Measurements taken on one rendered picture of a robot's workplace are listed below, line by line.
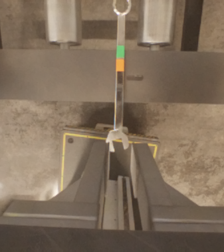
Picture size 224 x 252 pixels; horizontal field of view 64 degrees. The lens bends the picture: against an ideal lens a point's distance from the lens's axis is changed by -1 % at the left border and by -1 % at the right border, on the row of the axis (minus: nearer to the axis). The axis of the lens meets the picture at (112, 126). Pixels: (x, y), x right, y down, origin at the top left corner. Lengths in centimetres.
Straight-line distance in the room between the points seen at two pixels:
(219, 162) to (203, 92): 158
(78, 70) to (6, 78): 13
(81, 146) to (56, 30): 85
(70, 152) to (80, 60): 105
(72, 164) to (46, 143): 45
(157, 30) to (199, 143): 130
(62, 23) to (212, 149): 157
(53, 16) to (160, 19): 31
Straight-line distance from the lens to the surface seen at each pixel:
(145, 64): 33
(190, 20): 78
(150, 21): 62
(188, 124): 167
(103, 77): 33
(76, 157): 134
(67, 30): 62
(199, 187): 198
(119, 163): 133
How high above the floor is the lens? 150
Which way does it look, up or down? 74 degrees down
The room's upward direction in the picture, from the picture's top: 174 degrees counter-clockwise
